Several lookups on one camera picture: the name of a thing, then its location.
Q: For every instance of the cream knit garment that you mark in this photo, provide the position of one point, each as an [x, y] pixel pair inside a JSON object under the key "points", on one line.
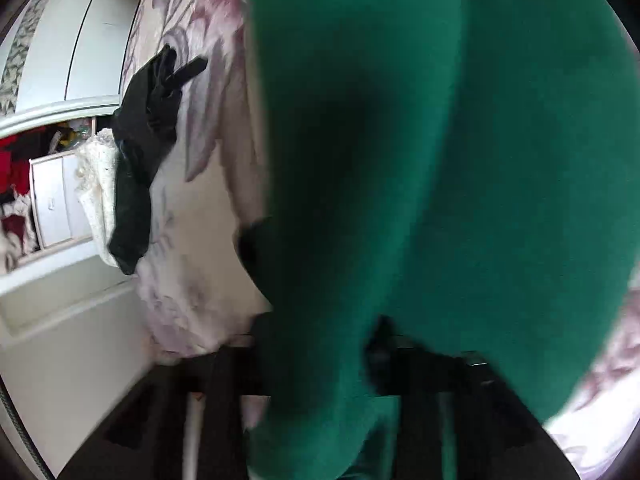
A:
{"points": [[97, 195]]}

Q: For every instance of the white sliding-door wardrobe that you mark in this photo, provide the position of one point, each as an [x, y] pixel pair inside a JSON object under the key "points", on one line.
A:
{"points": [[75, 35]]}

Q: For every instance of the white drawer unit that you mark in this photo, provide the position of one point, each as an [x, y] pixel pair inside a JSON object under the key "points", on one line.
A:
{"points": [[55, 200]]}

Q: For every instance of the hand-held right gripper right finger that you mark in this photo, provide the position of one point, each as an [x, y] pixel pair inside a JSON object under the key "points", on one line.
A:
{"points": [[425, 410]]}

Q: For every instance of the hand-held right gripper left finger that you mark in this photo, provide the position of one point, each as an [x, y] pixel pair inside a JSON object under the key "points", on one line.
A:
{"points": [[225, 390]]}

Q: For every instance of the black garment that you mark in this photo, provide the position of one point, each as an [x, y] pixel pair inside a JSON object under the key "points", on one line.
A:
{"points": [[140, 160]]}

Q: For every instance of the red clothes in wardrobe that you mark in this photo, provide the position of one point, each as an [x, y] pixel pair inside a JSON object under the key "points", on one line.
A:
{"points": [[15, 160]]}

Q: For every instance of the green cream varsity jacket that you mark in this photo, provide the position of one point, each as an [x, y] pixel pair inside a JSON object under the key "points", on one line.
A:
{"points": [[450, 160]]}

